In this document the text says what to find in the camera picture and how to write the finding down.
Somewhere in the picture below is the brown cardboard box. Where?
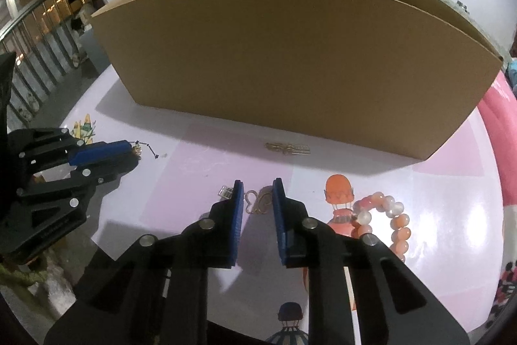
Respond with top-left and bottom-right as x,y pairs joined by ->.
91,0 -> 505,162

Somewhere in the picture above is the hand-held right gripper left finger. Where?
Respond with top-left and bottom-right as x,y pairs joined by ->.
44,179 -> 247,345

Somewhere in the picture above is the orange pink bead bracelet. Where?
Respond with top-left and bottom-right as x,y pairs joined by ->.
351,191 -> 413,265

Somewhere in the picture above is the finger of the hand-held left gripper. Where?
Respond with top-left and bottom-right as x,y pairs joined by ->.
0,157 -> 140,261
8,129 -> 135,173

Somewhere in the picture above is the pink floral bedsheet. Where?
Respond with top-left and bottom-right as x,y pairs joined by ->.
477,70 -> 517,329

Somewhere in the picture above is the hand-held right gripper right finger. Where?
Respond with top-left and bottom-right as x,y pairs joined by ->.
271,178 -> 471,345

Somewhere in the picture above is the gold bow hair clip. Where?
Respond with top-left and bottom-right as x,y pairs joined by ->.
265,142 -> 311,156
219,185 -> 283,215

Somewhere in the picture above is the metal balcony railing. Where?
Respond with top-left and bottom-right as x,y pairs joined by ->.
0,0 -> 110,123

